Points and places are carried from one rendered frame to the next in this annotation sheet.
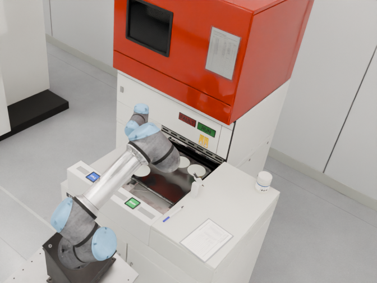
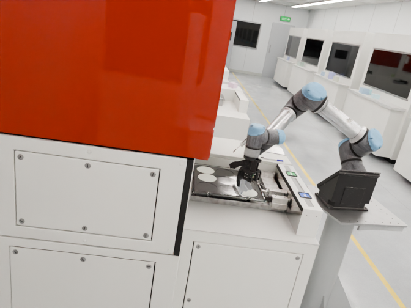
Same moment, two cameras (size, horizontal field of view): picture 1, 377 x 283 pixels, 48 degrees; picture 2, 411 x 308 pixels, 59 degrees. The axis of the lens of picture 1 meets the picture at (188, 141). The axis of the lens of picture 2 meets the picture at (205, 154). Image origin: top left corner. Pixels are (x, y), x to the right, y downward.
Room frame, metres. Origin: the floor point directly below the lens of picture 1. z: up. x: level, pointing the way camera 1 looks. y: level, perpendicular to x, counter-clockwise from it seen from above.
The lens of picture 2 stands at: (2.87, 1.45, 1.67)
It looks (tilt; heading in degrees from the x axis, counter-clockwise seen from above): 20 degrees down; 234
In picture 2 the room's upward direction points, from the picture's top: 9 degrees clockwise
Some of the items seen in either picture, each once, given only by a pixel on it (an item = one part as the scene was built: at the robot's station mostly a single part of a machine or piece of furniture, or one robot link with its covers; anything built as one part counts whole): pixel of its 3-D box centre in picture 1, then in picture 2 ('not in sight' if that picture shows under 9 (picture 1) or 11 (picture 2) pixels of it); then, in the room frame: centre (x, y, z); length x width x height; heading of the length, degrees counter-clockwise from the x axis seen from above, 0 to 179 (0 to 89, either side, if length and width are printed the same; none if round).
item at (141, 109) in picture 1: (140, 115); (255, 135); (1.75, 0.26, 1.21); 0.09 x 0.08 x 0.11; 172
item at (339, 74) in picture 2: not in sight; (348, 77); (-4.67, -3.91, 1.00); 1.80 x 1.08 x 2.00; 59
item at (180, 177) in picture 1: (169, 170); (225, 180); (1.72, 0.08, 0.90); 0.34 x 0.34 x 0.01; 59
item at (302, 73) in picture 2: not in sight; (318, 66); (-5.80, -5.79, 1.00); 1.80 x 1.08 x 2.00; 59
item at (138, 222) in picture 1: (113, 200); (294, 195); (1.45, 0.32, 0.89); 0.55 x 0.09 x 0.14; 59
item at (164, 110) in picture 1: (169, 121); (186, 167); (2.02, 0.13, 1.02); 0.82 x 0.03 x 0.40; 59
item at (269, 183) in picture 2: (138, 202); (271, 190); (1.49, 0.20, 0.87); 0.36 x 0.08 x 0.03; 59
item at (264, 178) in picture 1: (263, 182); not in sight; (1.62, -0.41, 1.01); 0.07 x 0.07 x 0.10
